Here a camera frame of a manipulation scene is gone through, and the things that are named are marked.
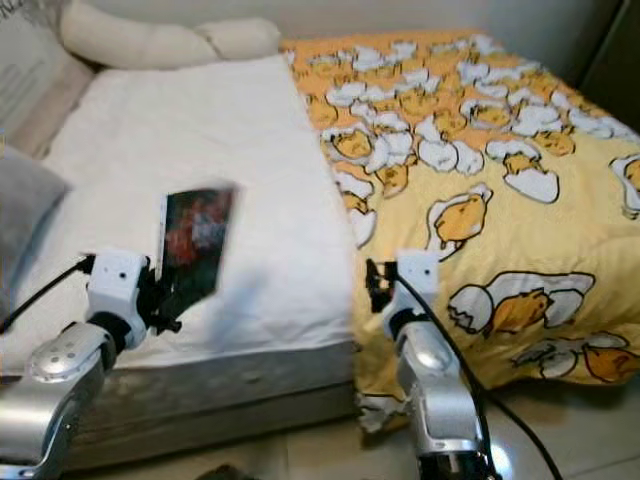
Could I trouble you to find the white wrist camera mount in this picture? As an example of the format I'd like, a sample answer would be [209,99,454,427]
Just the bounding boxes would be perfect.
[85,248,151,323]
[395,250,443,316]

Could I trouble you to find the printed beige headboard cushion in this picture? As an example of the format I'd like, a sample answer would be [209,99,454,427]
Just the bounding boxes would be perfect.
[0,0,91,161]

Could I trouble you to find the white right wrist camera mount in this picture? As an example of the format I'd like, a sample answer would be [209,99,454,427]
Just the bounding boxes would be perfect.
[395,250,443,316]

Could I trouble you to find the black robot left foot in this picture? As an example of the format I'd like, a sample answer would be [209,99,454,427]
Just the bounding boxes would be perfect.
[195,464,259,480]

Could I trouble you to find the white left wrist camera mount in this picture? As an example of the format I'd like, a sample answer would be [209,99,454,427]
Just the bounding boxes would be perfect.
[85,248,151,323]

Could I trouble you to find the dark red cover book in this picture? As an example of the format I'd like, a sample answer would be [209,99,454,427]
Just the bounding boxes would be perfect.
[158,183,241,323]

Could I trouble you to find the white quilted mattress pad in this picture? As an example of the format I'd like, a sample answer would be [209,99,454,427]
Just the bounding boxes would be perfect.
[0,55,361,376]

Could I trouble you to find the grey plush pillow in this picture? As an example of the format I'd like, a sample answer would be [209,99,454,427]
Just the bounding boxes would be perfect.
[0,145,71,311]

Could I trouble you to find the yellow duck print quilt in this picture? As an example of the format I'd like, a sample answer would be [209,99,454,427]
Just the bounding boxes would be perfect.
[280,28,640,436]

